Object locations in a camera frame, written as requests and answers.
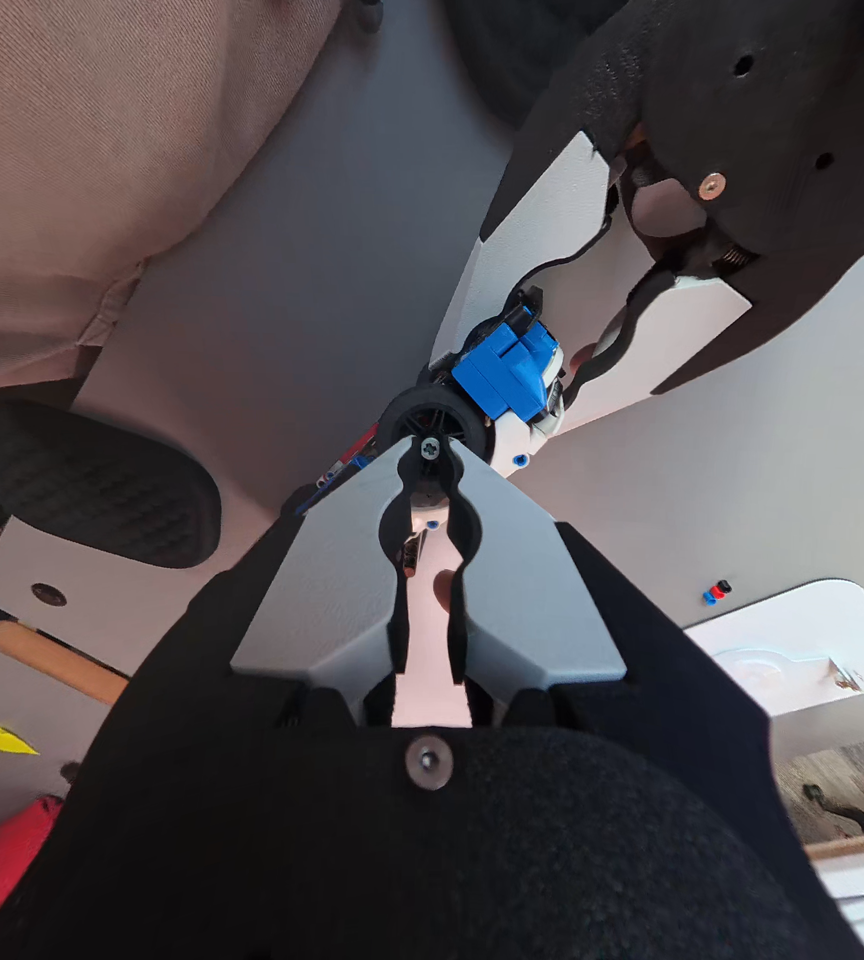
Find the beige hooded sweater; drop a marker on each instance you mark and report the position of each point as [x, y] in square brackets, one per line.
[102, 150]

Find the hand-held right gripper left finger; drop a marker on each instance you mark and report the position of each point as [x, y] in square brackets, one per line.
[312, 600]

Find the toy brick race car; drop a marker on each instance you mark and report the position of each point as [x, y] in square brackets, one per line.
[503, 367]

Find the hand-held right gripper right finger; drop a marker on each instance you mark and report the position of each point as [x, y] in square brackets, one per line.
[544, 600]

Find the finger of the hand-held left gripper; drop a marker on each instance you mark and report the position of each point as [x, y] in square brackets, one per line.
[537, 217]
[671, 337]

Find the wood-edged table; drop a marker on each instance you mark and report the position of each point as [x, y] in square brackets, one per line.
[27, 690]

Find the grey desk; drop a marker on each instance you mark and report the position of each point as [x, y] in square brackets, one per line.
[289, 262]

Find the white book stand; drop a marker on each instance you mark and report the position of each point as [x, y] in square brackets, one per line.
[776, 637]

